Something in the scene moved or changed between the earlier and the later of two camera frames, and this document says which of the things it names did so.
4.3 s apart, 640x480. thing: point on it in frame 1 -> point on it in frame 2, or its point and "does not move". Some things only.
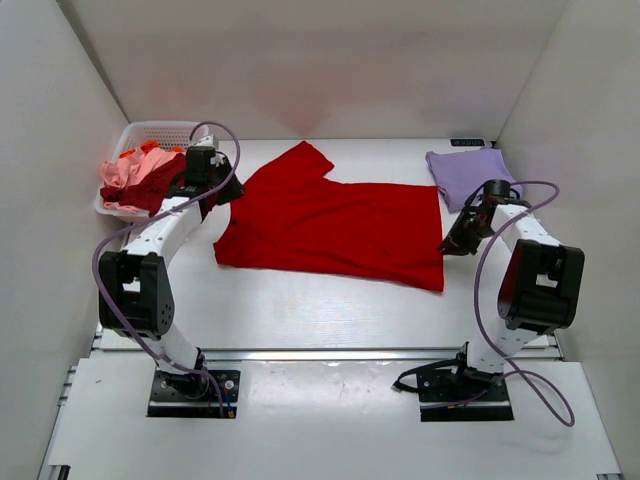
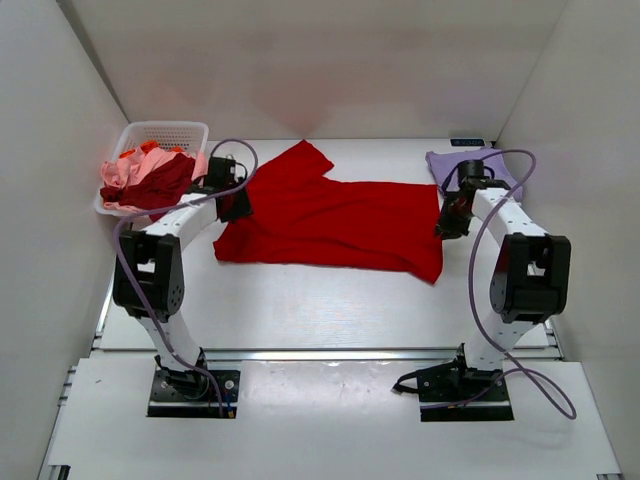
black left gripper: (234, 191) -> (244, 210)
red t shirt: (290, 215) does not move
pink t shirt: (118, 173) does not move
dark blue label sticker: (467, 142) does not move
